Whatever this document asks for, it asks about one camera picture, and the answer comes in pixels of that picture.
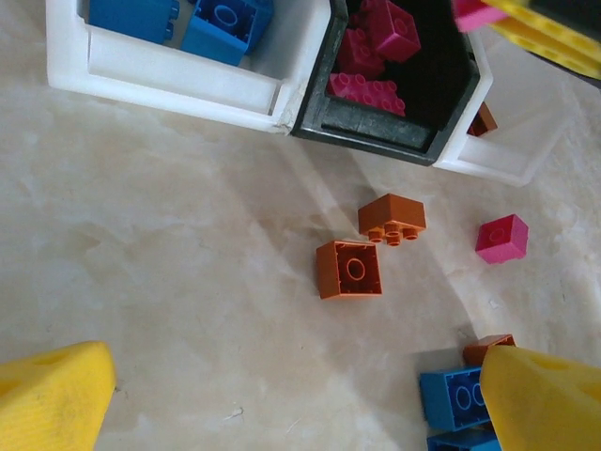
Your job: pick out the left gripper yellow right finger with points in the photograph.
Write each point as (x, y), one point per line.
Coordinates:
(549, 404)

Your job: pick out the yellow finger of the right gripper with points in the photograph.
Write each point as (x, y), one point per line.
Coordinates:
(559, 47)

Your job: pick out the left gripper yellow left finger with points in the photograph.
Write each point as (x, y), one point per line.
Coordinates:
(47, 404)

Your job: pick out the pink lego brick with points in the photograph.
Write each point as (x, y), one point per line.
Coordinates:
(396, 30)
(359, 54)
(501, 238)
(345, 85)
(382, 96)
(474, 16)

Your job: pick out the orange lego brick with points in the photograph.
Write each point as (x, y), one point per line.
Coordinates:
(482, 121)
(349, 270)
(486, 347)
(392, 216)

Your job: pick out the white plastic bin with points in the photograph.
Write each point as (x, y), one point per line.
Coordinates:
(488, 160)
(164, 80)

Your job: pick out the black plastic bin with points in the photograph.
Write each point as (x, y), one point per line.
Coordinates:
(357, 127)

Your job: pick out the long blue lego brick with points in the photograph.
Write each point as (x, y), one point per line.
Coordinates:
(134, 19)

